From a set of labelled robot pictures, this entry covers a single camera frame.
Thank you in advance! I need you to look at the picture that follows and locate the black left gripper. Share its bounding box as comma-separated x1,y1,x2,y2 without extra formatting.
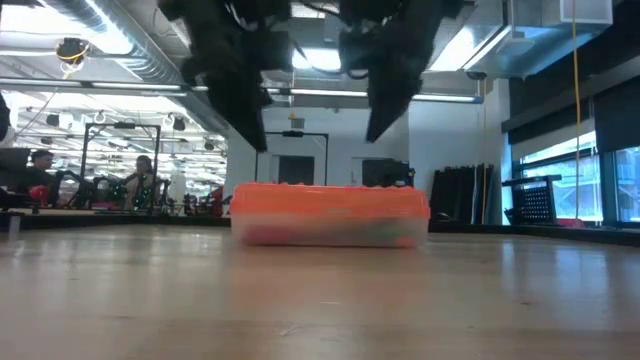
158,0,295,154

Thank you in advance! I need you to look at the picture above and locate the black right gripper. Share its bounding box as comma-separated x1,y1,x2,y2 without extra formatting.
338,0,465,144

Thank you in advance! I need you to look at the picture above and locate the orange perforated plastic lid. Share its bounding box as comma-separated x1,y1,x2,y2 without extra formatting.
228,181,432,220

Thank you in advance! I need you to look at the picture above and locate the clear plastic storage box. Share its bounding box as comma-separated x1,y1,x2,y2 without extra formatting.
229,212,431,250

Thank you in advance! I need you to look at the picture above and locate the ceiling light strip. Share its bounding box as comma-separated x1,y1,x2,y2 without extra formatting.
0,77,485,104

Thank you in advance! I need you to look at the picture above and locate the black equipment cabinet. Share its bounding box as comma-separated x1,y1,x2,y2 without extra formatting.
361,158,417,189

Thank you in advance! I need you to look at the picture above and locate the black panel stack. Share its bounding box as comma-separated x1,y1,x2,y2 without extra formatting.
427,163,496,224

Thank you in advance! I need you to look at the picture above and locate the person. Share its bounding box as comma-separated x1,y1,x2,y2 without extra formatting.
122,154,157,211
17,148,59,210

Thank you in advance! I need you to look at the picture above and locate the black perforated cart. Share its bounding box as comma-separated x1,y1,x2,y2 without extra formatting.
501,174,564,225

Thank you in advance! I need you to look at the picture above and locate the black gantry frame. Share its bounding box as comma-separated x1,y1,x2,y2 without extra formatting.
253,130,330,187
79,122,162,211

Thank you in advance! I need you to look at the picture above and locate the round ceiling camera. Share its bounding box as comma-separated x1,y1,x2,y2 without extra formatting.
54,36,92,66

